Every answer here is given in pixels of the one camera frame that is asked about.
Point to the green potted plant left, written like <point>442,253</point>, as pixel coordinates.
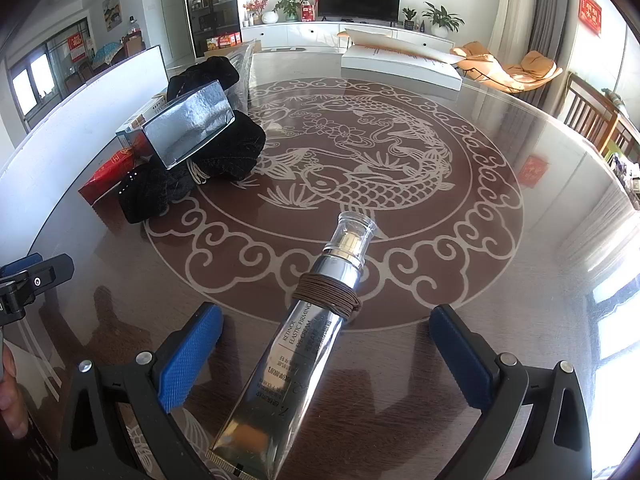
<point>290,9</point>

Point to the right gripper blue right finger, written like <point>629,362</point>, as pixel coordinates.
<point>555,443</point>

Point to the black display cabinet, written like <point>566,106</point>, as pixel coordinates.
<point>209,20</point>

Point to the white cardboard storage box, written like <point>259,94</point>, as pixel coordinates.
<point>57,151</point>

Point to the person's hand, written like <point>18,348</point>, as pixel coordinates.
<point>13,408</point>

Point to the silver cosmetic tube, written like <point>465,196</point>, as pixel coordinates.
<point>264,423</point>

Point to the black velvet pouch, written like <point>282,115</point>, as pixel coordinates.
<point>232,155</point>

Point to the wooden chair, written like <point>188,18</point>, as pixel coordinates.
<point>594,116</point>

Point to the black television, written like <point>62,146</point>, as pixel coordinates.
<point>359,0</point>

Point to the green potted plant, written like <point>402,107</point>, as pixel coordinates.
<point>290,9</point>
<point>442,22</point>

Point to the red flower vase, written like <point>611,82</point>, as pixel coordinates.
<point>254,10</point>

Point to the dining table with chairs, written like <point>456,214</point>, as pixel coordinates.
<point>104,58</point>

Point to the black knit sock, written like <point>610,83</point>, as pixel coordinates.
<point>147,189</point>

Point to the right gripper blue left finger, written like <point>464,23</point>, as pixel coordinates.
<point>95,442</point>

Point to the blue white medicine box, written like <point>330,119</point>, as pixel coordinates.
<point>127,131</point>

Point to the green potted plant right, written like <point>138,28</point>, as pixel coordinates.
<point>442,22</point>

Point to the orange lounge chair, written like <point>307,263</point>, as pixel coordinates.
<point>531,73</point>

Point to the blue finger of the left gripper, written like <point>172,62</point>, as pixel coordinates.
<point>25,279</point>

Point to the silver foil box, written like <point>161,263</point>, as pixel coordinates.
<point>187,124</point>

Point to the red packet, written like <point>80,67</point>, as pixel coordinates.
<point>108,175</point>

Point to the white flat box lid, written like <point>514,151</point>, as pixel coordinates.
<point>382,54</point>

